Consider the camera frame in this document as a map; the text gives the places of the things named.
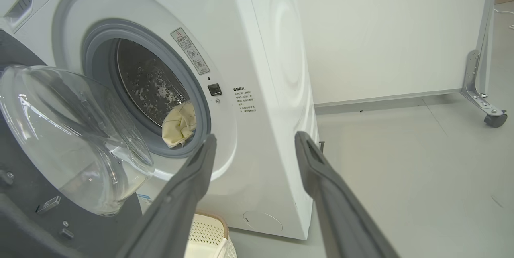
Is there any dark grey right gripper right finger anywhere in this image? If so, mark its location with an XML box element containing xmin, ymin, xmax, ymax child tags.
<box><xmin>295</xmin><ymin>131</ymin><xmax>400</xmax><ymax>258</ymax></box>

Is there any cream perforated laundry basket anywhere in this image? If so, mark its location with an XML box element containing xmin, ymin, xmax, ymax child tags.
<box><xmin>187</xmin><ymin>211</ymin><xmax>237</xmax><ymax>258</ymax></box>

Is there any cream garment with blue cuff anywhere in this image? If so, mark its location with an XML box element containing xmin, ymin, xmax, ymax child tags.
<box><xmin>162</xmin><ymin>101</ymin><xmax>197</xmax><ymax>148</ymax></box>

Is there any grey warning sticker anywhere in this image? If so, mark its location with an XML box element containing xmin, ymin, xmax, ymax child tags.
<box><xmin>171</xmin><ymin>28</ymin><xmax>210</xmax><ymax>75</ymax></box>

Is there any white partition panel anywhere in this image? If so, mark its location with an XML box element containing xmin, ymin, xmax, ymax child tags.
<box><xmin>291</xmin><ymin>0</ymin><xmax>499</xmax><ymax>115</ymax></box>

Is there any white floor cable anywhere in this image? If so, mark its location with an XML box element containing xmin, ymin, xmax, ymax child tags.
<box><xmin>493</xmin><ymin>7</ymin><xmax>514</xmax><ymax>30</ymax></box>

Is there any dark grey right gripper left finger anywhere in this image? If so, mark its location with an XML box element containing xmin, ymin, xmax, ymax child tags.
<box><xmin>114</xmin><ymin>133</ymin><xmax>218</xmax><ymax>258</ymax></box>

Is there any round glass washing machine door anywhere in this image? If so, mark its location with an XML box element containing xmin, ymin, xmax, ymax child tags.
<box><xmin>0</xmin><ymin>29</ymin><xmax>155</xmax><ymax>258</ymax></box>

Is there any white washing machine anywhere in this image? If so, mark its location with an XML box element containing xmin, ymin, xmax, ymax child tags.
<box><xmin>0</xmin><ymin>0</ymin><xmax>322</xmax><ymax>241</ymax></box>

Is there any metal bracket with caster wheel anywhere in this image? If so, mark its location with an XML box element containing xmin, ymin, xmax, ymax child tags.
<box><xmin>461</xmin><ymin>49</ymin><xmax>508</xmax><ymax>128</ymax></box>

